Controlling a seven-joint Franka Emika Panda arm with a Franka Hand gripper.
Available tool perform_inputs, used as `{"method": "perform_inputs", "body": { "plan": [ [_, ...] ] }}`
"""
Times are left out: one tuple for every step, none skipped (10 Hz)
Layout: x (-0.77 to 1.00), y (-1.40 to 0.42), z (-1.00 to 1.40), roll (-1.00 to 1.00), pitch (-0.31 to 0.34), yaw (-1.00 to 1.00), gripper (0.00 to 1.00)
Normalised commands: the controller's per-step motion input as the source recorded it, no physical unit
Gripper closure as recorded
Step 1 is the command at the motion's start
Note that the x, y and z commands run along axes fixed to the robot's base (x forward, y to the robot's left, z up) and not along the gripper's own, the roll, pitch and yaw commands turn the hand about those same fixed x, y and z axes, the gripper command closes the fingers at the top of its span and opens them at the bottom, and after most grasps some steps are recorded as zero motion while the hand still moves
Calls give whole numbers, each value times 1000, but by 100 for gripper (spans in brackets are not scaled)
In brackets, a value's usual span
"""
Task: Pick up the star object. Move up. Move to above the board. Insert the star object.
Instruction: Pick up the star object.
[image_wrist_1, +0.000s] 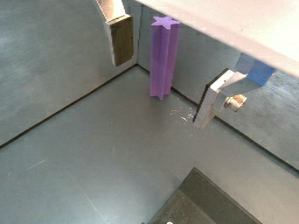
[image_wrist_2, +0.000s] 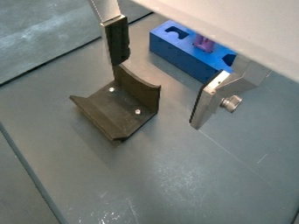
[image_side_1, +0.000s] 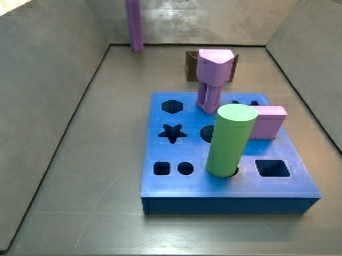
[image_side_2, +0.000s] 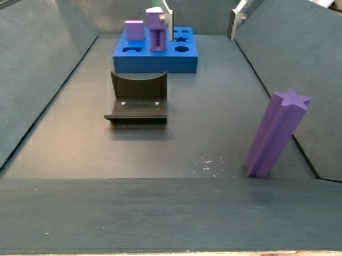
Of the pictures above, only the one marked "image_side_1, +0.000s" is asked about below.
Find purple tall arch peg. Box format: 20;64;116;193
196;49;235;114

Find green cylinder peg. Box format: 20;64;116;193
205;104;257;177

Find black curved holder stand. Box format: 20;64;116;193
185;51;239;82

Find purple square block peg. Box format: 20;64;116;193
249;106;287;140

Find blue shape-sorter board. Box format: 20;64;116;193
140;92;320;214

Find purple star-shaped peg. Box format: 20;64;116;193
125;0;144;52

